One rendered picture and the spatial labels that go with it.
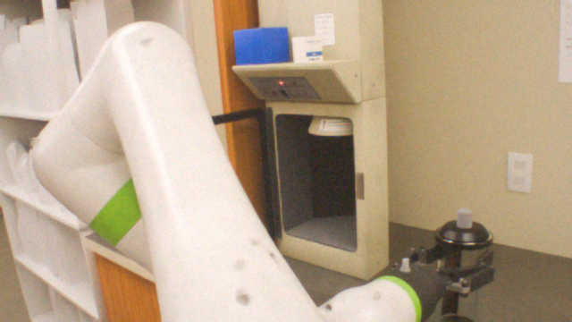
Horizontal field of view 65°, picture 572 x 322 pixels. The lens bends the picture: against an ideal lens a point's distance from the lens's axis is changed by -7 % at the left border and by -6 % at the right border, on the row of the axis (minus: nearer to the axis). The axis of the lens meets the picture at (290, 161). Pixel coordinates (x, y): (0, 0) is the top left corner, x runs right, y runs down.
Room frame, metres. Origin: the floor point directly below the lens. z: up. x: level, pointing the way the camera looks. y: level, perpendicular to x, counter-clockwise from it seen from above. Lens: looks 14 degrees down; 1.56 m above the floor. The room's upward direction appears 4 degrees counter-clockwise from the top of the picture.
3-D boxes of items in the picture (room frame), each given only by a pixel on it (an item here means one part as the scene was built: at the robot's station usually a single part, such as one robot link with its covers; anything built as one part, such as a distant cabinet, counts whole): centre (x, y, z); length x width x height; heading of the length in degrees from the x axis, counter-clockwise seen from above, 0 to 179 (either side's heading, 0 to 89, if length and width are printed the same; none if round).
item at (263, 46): (1.27, 0.05, 1.56); 0.10 x 0.10 x 0.09; 48
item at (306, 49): (1.17, -0.06, 1.54); 0.05 x 0.05 x 0.06; 34
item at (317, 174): (1.33, -0.14, 1.19); 0.26 x 0.24 x 0.35; 48
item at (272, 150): (1.33, 0.05, 1.19); 0.03 x 0.02 x 0.39; 48
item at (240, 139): (1.23, 0.18, 1.19); 0.30 x 0.01 x 0.40; 131
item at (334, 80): (1.20, -0.02, 1.46); 0.32 x 0.11 x 0.10; 48
